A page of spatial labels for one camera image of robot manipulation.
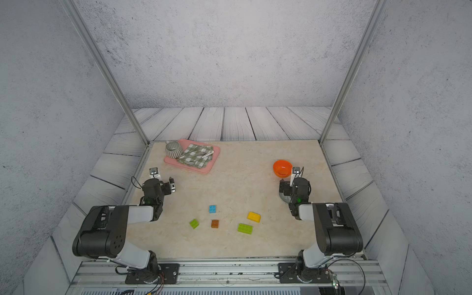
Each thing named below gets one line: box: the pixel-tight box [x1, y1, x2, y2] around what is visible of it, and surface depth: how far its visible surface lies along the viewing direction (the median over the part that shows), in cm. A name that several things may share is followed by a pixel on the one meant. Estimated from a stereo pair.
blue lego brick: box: [208, 205, 217, 214], surface depth 93 cm
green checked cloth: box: [177, 143, 215, 170], surface depth 113 cm
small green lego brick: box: [189, 218, 200, 230], surface depth 87 cm
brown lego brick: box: [211, 219, 219, 229], surface depth 87 cm
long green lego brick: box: [237, 223, 253, 235], surface depth 86 cm
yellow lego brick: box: [247, 212, 262, 224], surface depth 90 cm
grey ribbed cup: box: [164, 140, 184, 159], surface depth 111 cm
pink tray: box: [164, 138, 221, 174], surface depth 113 cm
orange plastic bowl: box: [272, 159, 294, 179], surface depth 106 cm
